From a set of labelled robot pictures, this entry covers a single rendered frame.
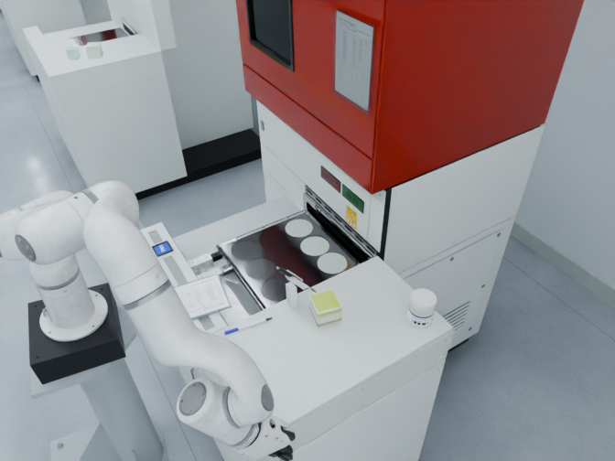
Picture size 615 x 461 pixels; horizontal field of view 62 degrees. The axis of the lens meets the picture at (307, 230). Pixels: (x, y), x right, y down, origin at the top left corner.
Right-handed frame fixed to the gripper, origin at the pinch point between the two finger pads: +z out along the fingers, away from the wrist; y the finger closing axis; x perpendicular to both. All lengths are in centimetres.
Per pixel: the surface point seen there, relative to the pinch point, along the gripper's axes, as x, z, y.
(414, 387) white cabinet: -23, 42, -24
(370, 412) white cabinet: -17.1, 33.7, -11.0
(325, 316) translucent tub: -35.2, 9.1, -14.0
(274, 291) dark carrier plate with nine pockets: -57, 13, 2
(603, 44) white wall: -145, 65, -154
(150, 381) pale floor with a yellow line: -92, 64, 98
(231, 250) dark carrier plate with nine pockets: -79, 8, 13
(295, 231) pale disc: -84, 19, -8
